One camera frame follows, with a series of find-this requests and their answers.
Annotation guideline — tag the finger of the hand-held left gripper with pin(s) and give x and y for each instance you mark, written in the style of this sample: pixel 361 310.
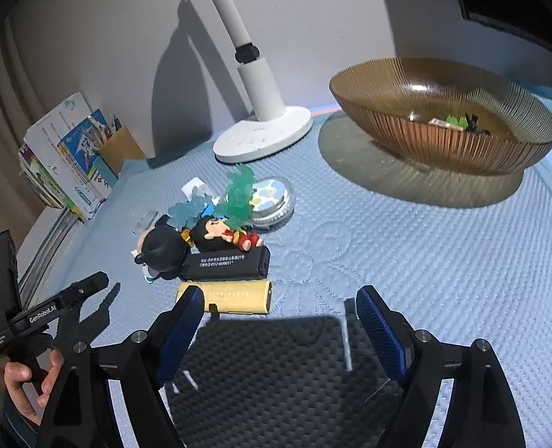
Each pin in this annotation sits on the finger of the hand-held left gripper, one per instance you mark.
pixel 84 289

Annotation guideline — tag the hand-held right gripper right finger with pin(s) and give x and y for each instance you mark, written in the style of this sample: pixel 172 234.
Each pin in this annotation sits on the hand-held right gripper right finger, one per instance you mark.
pixel 378 326

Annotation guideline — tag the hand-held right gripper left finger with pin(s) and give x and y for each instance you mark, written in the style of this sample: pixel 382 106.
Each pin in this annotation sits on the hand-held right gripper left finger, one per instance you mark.
pixel 182 331

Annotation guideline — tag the gold rectangular box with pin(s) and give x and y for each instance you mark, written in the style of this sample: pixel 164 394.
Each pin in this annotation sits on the gold rectangular box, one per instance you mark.
pixel 234 297

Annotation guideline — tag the black rectangular box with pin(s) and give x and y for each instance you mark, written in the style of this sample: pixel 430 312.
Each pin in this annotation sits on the black rectangular box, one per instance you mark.
pixel 229 263

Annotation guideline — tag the black-haired toy figure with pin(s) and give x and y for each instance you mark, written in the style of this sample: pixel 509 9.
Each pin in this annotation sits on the black-haired toy figure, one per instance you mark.
pixel 164 249

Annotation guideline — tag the red-dressed toy figure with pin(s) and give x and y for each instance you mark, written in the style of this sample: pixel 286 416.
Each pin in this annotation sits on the red-dressed toy figure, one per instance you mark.
pixel 210 235

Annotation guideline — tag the teal translucent toy figure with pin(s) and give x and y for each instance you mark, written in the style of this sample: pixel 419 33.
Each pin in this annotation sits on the teal translucent toy figure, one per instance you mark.
pixel 236 193

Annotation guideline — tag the amber ribbed glass bowl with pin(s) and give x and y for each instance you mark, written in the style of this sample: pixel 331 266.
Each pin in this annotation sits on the amber ribbed glass bowl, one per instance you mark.
pixel 444 149

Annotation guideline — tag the person's left forearm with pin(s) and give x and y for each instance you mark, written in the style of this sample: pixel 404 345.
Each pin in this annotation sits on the person's left forearm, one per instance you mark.
pixel 17 429

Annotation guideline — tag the person's left hand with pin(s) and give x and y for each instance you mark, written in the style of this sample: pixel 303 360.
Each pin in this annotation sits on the person's left hand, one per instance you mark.
pixel 21 385

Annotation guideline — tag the blue quilted mat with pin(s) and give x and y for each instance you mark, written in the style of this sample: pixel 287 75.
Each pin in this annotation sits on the blue quilted mat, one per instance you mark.
pixel 397 266

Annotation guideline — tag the clear plastic dome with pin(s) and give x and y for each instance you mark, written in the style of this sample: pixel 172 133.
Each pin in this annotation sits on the clear plastic dome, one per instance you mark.
pixel 143 218

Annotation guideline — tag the stack of books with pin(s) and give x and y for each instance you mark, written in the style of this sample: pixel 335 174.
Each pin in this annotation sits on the stack of books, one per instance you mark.
pixel 56 158

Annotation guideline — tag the small white plastic piece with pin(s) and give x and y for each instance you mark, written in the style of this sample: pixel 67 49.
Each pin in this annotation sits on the small white plastic piece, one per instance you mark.
pixel 194 191

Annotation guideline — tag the brown cardboard box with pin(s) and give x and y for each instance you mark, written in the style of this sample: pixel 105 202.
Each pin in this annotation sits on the brown cardboard box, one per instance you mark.
pixel 122 149

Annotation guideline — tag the round clear case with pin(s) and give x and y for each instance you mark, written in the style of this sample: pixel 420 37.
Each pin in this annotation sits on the round clear case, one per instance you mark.
pixel 271 200

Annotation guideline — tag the beige curtain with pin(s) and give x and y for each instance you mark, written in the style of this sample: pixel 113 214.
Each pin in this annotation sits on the beige curtain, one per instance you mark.
pixel 0 149

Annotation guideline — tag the pink packet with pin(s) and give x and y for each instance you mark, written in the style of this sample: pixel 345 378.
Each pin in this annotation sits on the pink packet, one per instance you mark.
pixel 437 122

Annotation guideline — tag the small green toy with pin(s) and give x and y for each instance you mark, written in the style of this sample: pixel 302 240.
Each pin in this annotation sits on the small green toy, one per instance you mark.
pixel 454 120

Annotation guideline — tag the white desk lamp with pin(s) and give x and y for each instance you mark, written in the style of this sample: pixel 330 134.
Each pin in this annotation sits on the white desk lamp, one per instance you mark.
pixel 259 88

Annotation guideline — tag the blue folded cloth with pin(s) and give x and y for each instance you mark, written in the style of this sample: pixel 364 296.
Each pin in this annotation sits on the blue folded cloth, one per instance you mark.
pixel 546 100

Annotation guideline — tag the white metal rail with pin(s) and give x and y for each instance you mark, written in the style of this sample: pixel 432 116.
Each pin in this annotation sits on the white metal rail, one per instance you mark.
pixel 52 242

